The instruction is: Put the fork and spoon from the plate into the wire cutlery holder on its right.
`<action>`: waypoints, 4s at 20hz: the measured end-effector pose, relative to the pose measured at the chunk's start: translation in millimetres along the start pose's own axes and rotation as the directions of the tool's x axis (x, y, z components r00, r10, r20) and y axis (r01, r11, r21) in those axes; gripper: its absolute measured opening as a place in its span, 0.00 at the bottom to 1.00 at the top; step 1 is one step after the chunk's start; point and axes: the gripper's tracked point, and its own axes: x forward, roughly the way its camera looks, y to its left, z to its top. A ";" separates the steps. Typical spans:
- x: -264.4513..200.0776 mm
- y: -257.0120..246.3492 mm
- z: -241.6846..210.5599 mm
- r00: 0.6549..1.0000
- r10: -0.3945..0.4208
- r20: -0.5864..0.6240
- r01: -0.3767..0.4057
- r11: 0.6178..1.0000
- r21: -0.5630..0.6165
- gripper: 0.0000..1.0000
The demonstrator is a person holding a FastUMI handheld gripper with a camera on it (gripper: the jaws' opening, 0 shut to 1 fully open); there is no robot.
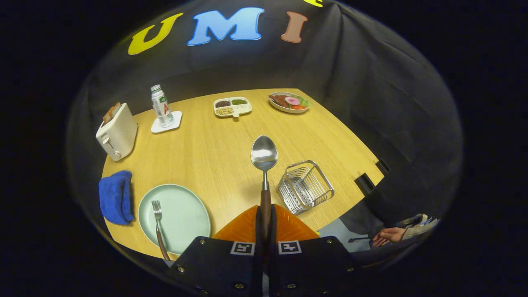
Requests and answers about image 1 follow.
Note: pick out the plate of meat and vegetables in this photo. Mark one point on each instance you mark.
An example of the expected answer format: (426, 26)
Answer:
(288, 102)

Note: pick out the white square coaster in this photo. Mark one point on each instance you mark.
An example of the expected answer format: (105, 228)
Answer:
(175, 121)

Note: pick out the small white drink bottle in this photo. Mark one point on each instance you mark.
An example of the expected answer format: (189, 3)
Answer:
(161, 108)

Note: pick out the black table clamp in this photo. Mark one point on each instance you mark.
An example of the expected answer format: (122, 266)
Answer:
(382, 166)
(364, 183)

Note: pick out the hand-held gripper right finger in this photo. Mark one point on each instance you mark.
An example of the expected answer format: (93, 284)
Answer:
(313, 264)

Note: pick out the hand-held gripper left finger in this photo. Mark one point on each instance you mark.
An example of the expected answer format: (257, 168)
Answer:
(214, 264)

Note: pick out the blue folded cloth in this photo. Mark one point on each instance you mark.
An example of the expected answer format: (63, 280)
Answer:
(114, 198)

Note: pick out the brown toast slice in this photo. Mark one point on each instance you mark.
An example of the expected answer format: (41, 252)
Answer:
(108, 116)
(115, 109)

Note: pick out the white divided bean dish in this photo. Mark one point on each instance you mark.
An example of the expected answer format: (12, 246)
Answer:
(232, 107)

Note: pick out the pale green plate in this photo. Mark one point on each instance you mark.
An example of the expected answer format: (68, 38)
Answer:
(183, 216)

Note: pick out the white toaster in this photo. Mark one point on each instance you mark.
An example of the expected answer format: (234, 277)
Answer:
(119, 134)

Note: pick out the thin black rod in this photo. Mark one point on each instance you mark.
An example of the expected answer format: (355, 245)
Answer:
(359, 239)

